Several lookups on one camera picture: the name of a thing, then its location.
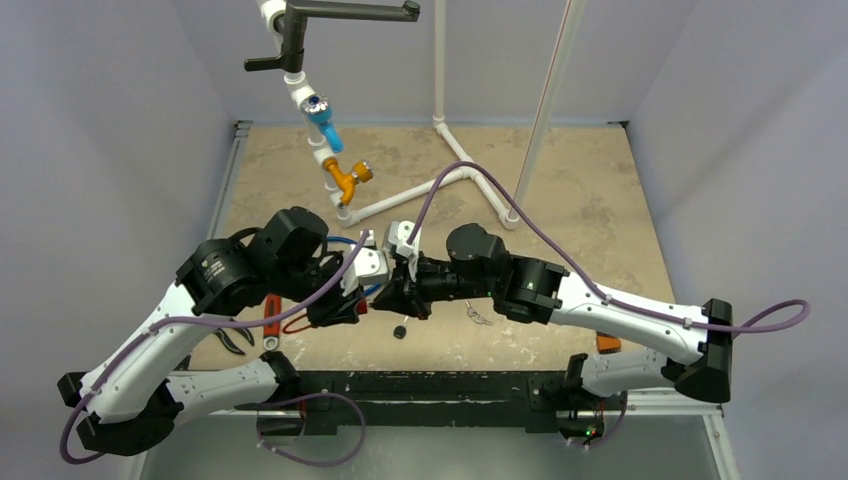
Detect black pliers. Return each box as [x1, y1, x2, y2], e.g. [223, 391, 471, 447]
[213, 327, 255, 356]

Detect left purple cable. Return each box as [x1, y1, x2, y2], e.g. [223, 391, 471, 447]
[59, 229, 372, 466]

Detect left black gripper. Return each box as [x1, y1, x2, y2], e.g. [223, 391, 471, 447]
[272, 249, 366, 328]

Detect blue valve fitting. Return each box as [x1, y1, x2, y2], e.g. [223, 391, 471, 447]
[300, 94, 344, 153]

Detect blue cable lock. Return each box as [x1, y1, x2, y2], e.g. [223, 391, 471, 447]
[327, 236, 382, 298]

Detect orange brass valve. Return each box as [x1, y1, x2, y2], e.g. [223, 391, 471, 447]
[322, 157, 374, 208]

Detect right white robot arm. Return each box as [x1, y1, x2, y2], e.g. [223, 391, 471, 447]
[373, 221, 732, 407]

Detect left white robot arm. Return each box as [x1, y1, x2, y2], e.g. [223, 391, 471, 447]
[58, 207, 373, 465]

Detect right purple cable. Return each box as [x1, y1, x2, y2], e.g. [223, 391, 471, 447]
[407, 161, 812, 452]

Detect purple cable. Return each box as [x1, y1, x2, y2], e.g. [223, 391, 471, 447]
[407, 161, 812, 452]
[59, 229, 372, 466]

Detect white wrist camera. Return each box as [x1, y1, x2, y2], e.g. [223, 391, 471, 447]
[341, 230, 390, 294]
[383, 220, 421, 281]

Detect red handled adjustable wrench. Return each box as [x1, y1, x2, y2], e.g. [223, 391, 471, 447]
[263, 294, 282, 351]

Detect white PVC pipe frame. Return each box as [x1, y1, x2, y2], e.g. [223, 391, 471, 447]
[256, 0, 588, 231]

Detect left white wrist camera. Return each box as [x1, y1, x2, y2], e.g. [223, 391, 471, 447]
[341, 230, 390, 294]

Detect orange black tool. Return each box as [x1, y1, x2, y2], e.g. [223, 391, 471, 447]
[596, 332, 622, 355]

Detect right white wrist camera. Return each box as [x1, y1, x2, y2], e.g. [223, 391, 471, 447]
[383, 220, 421, 281]

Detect red cable padlock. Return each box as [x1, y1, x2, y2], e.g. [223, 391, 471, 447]
[280, 300, 369, 335]

